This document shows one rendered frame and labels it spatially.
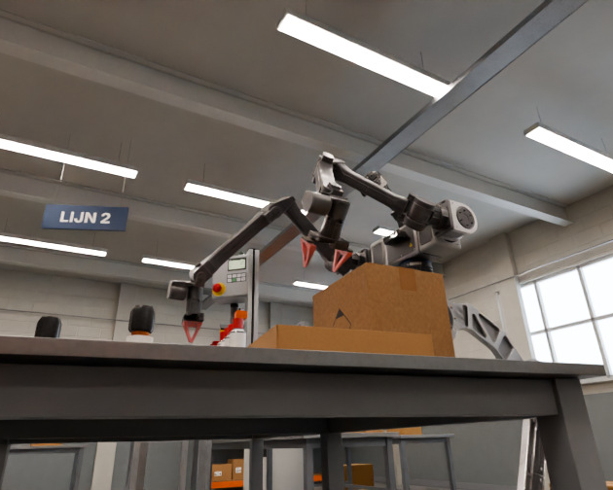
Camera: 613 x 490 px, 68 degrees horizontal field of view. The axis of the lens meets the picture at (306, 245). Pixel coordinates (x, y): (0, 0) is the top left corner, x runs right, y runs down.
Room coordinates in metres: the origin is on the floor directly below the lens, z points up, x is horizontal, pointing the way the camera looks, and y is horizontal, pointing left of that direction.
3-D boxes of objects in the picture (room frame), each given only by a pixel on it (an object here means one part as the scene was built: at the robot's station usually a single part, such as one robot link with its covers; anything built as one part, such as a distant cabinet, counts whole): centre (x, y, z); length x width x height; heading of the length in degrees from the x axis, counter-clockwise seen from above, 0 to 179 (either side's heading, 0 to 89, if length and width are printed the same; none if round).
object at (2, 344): (1.55, 0.48, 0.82); 2.10 x 1.31 x 0.02; 22
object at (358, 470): (8.86, -0.64, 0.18); 0.64 x 0.52 x 0.37; 123
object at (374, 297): (1.23, -0.19, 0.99); 0.30 x 0.24 x 0.27; 26
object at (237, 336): (1.42, 0.22, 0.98); 0.05 x 0.05 x 0.20
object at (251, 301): (1.84, 0.24, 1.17); 0.04 x 0.04 x 0.67; 22
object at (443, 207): (1.46, -0.46, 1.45); 0.09 x 0.08 x 0.12; 30
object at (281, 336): (0.82, -0.02, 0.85); 0.30 x 0.26 x 0.04; 22
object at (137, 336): (1.57, 0.58, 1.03); 0.09 x 0.09 x 0.30
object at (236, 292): (1.87, 0.32, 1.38); 0.17 x 0.10 x 0.19; 77
